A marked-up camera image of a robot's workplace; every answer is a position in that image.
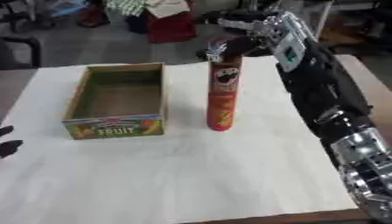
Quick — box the green white checked cloth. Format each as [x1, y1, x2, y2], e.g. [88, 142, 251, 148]
[104, 0, 149, 18]

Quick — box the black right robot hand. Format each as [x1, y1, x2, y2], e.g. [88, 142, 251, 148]
[205, 16, 275, 63]

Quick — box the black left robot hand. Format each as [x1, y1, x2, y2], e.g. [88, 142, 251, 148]
[0, 125, 25, 160]

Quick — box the tall red snack can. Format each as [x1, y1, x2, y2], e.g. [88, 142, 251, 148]
[205, 36, 245, 132]

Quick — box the black chair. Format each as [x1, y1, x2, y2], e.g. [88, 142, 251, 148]
[0, 34, 45, 70]

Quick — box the red bag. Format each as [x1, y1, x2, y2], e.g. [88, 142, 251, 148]
[145, 6, 200, 44]

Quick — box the open cardboard box printed front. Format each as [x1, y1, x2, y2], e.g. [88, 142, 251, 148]
[59, 61, 171, 141]

